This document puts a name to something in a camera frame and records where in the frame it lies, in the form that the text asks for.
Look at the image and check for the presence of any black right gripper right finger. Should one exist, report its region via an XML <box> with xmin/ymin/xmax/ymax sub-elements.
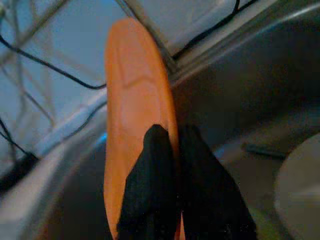
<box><xmin>177</xmin><ymin>124</ymin><xmax>258</xmax><ymax>240</ymax></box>

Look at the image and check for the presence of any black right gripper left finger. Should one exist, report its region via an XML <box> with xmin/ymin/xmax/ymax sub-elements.
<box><xmin>116</xmin><ymin>124</ymin><xmax>181</xmax><ymax>240</ymax></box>

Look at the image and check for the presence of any orange plate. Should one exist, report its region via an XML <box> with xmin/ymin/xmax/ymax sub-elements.
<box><xmin>103</xmin><ymin>16</ymin><xmax>185</xmax><ymax>240</ymax></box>

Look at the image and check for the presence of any white bowl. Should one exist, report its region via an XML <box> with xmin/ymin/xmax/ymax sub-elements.
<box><xmin>273</xmin><ymin>133</ymin><xmax>320</xmax><ymax>240</ymax></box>

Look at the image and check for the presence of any stainless steel sink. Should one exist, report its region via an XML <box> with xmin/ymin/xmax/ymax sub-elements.
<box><xmin>0</xmin><ymin>2</ymin><xmax>320</xmax><ymax>240</ymax></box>

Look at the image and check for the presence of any black cable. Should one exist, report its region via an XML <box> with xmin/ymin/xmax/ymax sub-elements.
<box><xmin>0</xmin><ymin>33</ymin><xmax>108</xmax><ymax>90</ymax></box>
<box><xmin>172</xmin><ymin>0</ymin><xmax>253</xmax><ymax>60</ymax></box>

